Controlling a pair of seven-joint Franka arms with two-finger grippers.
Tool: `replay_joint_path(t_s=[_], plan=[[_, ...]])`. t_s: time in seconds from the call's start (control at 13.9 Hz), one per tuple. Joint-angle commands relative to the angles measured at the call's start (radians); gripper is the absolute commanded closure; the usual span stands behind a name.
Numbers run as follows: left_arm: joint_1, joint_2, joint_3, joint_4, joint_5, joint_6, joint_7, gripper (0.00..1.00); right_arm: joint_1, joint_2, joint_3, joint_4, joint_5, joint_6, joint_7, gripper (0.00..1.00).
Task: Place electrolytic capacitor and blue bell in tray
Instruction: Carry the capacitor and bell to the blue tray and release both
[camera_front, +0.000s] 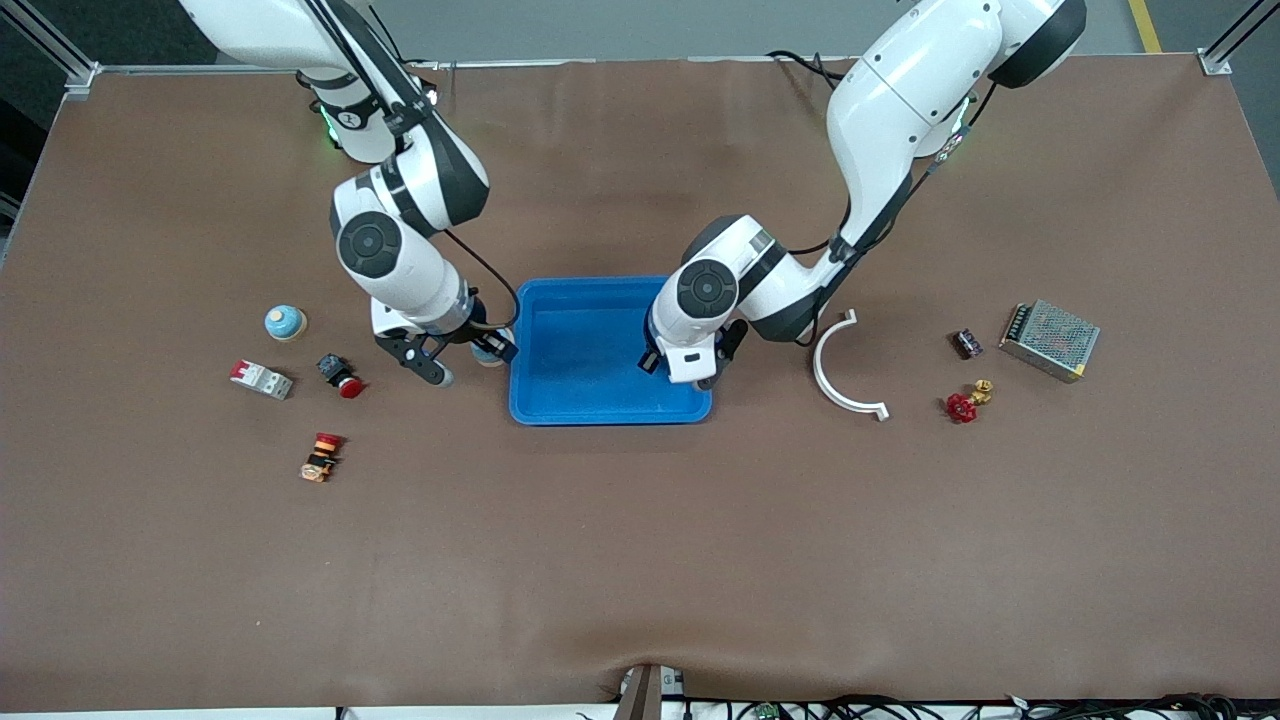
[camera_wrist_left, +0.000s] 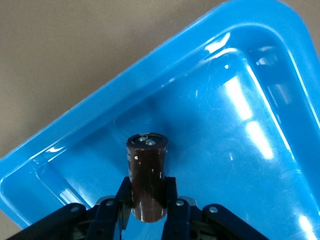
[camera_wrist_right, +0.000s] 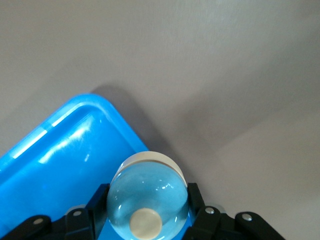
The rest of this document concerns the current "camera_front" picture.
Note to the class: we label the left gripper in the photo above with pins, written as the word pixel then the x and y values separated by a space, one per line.
pixel 733 339

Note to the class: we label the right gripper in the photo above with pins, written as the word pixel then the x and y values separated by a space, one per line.
pixel 482 333

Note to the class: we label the blue desk bell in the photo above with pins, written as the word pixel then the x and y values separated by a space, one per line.
pixel 483 353
pixel 285 322

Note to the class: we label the short black electrolytic capacitor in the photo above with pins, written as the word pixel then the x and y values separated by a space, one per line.
pixel 966 344

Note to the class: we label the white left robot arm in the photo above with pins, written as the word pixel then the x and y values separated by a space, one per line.
pixel 900 90

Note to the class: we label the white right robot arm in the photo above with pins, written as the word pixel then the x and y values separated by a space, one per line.
pixel 400 260

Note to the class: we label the blue plastic tray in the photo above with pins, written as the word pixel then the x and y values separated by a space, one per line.
pixel 590 370

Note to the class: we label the red mushroom push button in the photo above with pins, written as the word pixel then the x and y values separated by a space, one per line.
pixel 338 373

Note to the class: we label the white red circuit breaker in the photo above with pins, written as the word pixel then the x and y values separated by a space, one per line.
pixel 262 380

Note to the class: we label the brown table cover mat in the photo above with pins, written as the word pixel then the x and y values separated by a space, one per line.
pixel 640 560

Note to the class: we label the brass valve red handwheel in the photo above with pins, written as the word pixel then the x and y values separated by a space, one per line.
pixel 961 407

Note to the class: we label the metal mesh power supply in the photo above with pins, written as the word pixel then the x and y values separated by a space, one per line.
pixel 1050 338

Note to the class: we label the white curved plastic bracket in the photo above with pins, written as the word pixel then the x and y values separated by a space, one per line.
pixel 817 365

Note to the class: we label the red orange emergency stop switch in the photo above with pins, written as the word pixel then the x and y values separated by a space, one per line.
pixel 322 458

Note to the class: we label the grey metal mount bracket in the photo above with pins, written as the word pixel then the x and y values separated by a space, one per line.
pixel 645 695

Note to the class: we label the aluminium frame profile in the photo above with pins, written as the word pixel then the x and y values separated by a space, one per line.
pixel 80 75
pixel 1215 62

